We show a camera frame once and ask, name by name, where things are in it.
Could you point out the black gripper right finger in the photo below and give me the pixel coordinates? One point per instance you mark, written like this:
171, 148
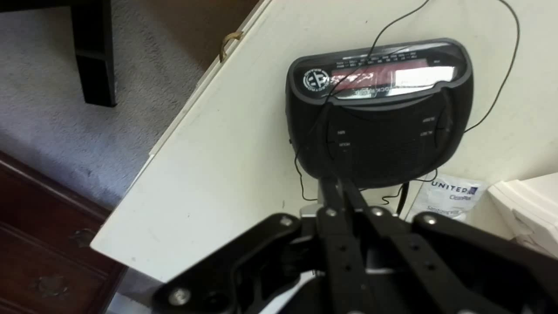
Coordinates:
378, 263

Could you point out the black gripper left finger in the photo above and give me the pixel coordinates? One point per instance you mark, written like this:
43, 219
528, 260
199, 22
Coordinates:
246, 274

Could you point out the black alarm clock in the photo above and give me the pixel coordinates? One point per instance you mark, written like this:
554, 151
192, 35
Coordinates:
378, 115

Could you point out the white paper packet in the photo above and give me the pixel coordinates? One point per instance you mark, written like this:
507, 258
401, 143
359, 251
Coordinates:
448, 195

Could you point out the white nightstand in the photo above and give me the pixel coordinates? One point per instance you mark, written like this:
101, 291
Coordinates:
225, 160

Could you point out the white box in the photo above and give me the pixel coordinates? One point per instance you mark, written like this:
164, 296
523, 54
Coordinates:
530, 209

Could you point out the dark wooden dresser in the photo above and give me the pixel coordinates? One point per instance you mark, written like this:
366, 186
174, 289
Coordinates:
45, 258

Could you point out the black furniture leg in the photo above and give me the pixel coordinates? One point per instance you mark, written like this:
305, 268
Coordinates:
92, 41

